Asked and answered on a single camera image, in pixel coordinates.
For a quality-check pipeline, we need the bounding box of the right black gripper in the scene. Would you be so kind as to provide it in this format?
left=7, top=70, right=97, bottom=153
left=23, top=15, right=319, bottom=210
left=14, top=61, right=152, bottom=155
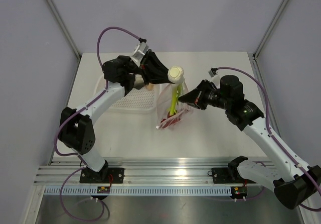
left=179, top=79, right=231, bottom=110

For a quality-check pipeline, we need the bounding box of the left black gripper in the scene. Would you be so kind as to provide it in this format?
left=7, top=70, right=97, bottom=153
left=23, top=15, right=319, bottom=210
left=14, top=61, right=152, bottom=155
left=117, top=49, right=176, bottom=85

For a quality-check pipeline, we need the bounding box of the green toy leek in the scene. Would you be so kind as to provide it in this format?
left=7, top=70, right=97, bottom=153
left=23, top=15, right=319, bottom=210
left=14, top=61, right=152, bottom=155
left=168, top=66, right=184, bottom=116

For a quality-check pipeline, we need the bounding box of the clear zip top bag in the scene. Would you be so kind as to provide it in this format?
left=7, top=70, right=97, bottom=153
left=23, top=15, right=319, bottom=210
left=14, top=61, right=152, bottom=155
left=156, top=82, right=193, bottom=130

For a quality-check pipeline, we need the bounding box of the red toy lobster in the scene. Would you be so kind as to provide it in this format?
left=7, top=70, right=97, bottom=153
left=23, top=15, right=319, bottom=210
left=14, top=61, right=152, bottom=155
left=156, top=111, right=185, bottom=130

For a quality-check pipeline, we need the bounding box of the white plastic basket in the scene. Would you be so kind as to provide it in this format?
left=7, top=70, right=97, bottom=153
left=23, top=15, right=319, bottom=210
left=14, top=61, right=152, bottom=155
left=107, top=85, right=161, bottom=114

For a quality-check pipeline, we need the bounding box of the grey toy fish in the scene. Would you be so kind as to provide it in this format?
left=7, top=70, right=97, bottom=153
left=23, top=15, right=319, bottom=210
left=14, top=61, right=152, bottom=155
left=133, top=74, right=146, bottom=90

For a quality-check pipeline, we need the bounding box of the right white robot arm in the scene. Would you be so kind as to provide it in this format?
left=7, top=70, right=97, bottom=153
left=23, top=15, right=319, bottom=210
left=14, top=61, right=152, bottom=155
left=178, top=75, right=320, bottom=209

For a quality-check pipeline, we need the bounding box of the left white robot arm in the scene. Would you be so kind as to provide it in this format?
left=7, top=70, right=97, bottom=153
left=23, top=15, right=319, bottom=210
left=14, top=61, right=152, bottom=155
left=55, top=49, right=170, bottom=183

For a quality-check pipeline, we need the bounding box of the right small circuit board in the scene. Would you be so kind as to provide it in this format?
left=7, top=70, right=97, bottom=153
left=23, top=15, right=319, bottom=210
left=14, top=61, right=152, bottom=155
left=231, top=186, right=248, bottom=199

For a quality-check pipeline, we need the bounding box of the small circuit board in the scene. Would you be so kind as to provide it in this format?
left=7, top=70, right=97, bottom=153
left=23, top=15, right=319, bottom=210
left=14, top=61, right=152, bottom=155
left=97, top=186, right=110, bottom=194
left=231, top=186, right=248, bottom=199

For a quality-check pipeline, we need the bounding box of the left small circuit board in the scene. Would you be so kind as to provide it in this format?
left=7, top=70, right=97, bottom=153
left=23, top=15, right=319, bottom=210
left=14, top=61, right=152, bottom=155
left=97, top=186, right=110, bottom=194

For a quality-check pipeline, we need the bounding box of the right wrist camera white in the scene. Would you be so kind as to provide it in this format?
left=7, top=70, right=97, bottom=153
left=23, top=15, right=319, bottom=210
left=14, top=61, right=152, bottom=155
left=208, top=68, right=220, bottom=78

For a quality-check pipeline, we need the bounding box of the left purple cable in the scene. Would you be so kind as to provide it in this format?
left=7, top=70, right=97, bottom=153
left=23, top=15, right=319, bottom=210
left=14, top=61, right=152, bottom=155
left=54, top=27, right=147, bottom=221

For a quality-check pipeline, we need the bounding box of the aluminium mounting rail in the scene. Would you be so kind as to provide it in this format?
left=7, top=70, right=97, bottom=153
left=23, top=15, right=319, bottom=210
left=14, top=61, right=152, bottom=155
left=34, top=156, right=279, bottom=186

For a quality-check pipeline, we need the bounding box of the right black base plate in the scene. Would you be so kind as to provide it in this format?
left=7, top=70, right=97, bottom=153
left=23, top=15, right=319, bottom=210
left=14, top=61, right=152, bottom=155
left=207, top=167, right=255, bottom=184

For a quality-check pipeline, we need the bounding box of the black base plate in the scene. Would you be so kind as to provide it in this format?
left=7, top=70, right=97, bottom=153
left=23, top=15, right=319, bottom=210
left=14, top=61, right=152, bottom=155
left=207, top=167, right=255, bottom=184
left=79, top=168, right=124, bottom=184

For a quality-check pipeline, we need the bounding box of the left aluminium frame post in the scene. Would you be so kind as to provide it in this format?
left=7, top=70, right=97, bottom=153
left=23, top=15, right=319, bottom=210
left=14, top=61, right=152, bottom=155
left=44, top=0, right=82, bottom=62

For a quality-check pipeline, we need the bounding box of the aluminium frame post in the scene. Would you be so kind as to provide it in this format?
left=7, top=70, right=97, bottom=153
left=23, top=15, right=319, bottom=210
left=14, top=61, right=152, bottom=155
left=253, top=0, right=291, bottom=61
left=44, top=0, right=82, bottom=62

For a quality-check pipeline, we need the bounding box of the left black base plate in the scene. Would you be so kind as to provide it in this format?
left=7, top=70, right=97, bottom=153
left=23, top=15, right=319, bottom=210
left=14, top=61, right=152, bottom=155
left=79, top=168, right=124, bottom=184

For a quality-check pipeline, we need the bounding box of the right aluminium frame post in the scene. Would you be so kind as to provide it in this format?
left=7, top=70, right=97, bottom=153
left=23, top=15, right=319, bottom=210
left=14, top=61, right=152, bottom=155
left=253, top=0, right=291, bottom=61

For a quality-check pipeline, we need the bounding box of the white slotted cable duct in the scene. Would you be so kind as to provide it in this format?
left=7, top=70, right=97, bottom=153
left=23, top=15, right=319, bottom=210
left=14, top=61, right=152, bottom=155
left=44, top=185, right=232, bottom=196

